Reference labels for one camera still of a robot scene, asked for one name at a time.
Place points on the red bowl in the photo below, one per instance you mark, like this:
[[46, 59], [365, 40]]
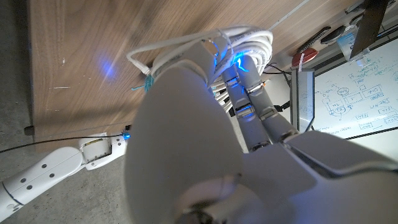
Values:
[[306, 57]]

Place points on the whiteboard with drawn diagrams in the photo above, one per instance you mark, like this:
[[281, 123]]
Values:
[[357, 93]]

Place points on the clear hand sanitizer bottle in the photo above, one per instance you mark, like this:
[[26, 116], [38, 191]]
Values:
[[351, 43]]

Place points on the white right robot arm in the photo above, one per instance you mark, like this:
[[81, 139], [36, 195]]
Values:
[[46, 174]]

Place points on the black computer mouse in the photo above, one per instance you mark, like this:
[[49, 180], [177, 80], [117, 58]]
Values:
[[332, 34]]

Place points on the computer monitor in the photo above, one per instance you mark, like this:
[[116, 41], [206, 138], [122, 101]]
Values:
[[303, 99]]

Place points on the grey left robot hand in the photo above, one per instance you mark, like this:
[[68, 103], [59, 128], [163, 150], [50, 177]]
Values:
[[186, 140]]

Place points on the black remote control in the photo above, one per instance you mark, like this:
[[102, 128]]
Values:
[[314, 39]]

